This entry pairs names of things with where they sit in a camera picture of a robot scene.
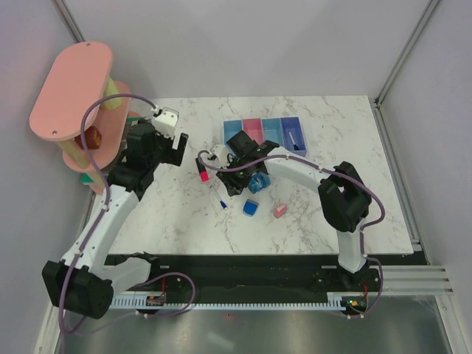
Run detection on blue round tape jar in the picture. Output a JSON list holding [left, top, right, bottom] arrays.
[[247, 173, 271, 194]]

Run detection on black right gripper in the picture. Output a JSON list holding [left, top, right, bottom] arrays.
[[216, 156, 253, 197]]

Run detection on sky blue drawer bin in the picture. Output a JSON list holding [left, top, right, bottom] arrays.
[[261, 118, 284, 146]]

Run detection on brown block on shelf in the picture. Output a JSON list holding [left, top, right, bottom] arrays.
[[74, 125, 102, 150]]

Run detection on blue pencil sharpener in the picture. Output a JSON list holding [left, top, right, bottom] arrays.
[[243, 199, 259, 217]]

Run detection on black blue highlighter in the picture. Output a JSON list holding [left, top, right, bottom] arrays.
[[288, 131, 299, 150]]

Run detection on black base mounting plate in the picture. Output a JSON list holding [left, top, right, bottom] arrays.
[[103, 253, 431, 305]]

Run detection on light blue drawer bin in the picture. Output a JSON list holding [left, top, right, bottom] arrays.
[[223, 119, 243, 144]]

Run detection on purple drawer bin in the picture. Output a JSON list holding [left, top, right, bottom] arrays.
[[280, 117, 307, 157]]

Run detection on stack of books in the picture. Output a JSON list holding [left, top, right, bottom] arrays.
[[80, 111, 144, 186]]

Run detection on pink tiered wooden shelf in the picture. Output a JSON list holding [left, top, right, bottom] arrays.
[[29, 41, 131, 194]]

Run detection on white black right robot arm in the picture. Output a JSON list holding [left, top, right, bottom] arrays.
[[211, 131, 372, 291]]

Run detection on pink eraser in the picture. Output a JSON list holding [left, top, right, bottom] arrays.
[[273, 204, 288, 218]]

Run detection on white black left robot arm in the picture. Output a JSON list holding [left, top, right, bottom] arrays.
[[41, 122, 189, 319]]

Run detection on pink drawer bin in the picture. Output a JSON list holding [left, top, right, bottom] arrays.
[[242, 118, 263, 145]]

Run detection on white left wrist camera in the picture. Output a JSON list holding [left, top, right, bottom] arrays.
[[151, 106, 179, 139]]

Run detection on white slotted cable duct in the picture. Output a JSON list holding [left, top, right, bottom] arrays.
[[110, 292, 367, 310]]

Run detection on white blue marker pen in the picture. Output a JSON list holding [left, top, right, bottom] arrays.
[[210, 186, 228, 210]]

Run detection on black pink highlighter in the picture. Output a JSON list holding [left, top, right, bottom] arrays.
[[195, 158, 209, 182]]

